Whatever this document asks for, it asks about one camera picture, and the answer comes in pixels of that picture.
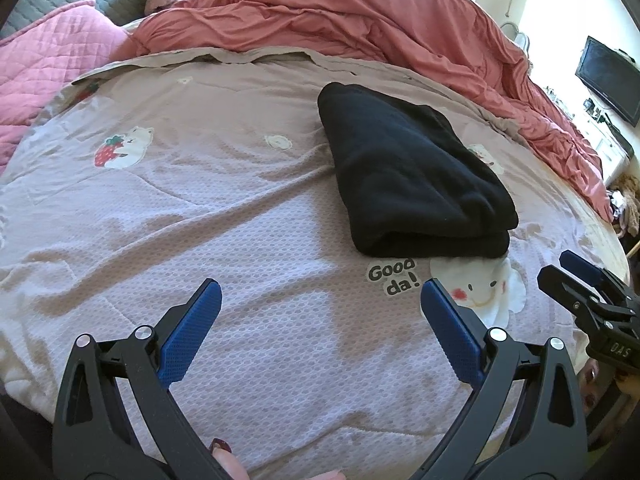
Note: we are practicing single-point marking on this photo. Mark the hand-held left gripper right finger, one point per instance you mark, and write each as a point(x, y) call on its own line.
point(450, 332)

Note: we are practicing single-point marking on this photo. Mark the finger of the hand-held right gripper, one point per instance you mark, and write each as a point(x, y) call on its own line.
point(582, 265)
point(562, 285)

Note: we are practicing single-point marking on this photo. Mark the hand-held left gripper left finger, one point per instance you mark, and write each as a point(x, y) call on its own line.
point(192, 330)

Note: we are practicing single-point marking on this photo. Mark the black sweater with orange cuffs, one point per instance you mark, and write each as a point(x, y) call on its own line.
point(410, 170)

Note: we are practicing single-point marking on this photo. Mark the person's right hand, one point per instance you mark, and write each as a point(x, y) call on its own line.
point(590, 385)

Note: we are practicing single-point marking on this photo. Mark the person's left hand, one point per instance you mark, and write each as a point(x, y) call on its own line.
point(232, 465)

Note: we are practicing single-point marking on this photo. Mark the plush toys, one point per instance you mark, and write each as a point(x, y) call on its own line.
point(625, 205)

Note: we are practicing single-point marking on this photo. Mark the white desk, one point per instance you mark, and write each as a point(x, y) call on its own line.
point(617, 152)

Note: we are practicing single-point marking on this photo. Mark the mauve printed blanket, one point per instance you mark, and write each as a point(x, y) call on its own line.
point(200, 200)

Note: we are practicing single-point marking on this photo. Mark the black flat monitor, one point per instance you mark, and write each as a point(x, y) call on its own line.
point(610, 80)

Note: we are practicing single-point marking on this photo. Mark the white desk fan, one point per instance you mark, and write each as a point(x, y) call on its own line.
point(520, 40)

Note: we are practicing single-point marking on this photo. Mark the pink quilted pillow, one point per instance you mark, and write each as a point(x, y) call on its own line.
point(45, 60)

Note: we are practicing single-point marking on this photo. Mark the red duvet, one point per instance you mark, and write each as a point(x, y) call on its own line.
point(375, 15)

